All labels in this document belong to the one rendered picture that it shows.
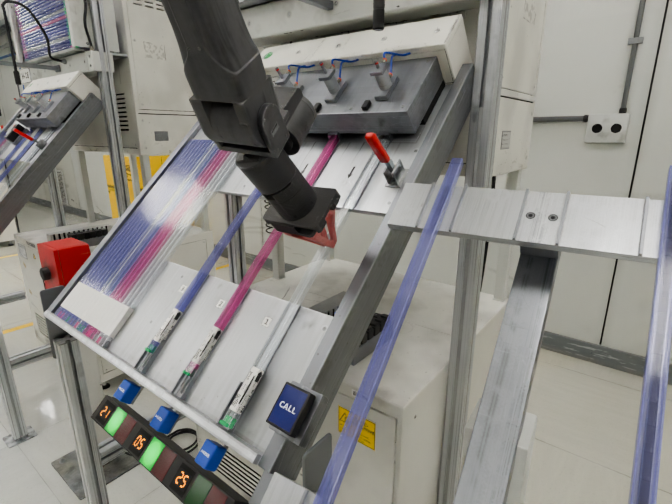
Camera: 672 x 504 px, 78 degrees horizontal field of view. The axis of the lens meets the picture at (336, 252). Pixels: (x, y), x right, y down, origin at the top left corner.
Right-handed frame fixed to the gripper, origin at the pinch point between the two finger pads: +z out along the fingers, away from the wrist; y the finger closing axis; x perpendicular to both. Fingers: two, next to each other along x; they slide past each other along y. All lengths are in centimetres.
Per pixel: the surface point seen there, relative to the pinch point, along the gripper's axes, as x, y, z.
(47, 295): 26, 65, 0
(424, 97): -28.8, -5.5, -1.9
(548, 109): -143, 7, 104
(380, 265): 1.3, -9.1, 2.0
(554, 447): -5, -24, 136
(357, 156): -18.7, 4.7, 1.7
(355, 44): -40.2, 12.3, -6.0
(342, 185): -11.9, 4.4, 1.6
